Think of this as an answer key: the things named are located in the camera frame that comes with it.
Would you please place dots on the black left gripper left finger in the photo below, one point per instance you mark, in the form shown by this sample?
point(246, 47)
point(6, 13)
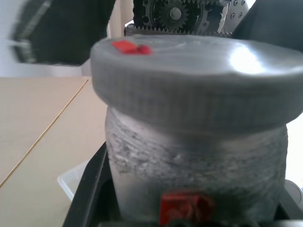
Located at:
point(91, 189)

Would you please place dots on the grey jar lid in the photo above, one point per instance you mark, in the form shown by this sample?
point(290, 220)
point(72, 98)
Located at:
point(189, 80)

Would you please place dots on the grey jar body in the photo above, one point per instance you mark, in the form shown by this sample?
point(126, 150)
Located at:
point(194, 160)

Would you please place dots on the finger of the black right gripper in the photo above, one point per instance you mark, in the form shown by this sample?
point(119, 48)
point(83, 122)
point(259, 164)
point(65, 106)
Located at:
point(61, 30)
point(274, 21)

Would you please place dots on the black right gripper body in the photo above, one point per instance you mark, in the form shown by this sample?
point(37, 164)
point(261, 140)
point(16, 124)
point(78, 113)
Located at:
point(176, 14)

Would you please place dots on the clear plastic box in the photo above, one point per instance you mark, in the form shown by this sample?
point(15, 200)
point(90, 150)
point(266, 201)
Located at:
point(69, 179)

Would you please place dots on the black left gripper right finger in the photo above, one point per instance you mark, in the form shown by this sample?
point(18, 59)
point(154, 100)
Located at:
point(292, 208)

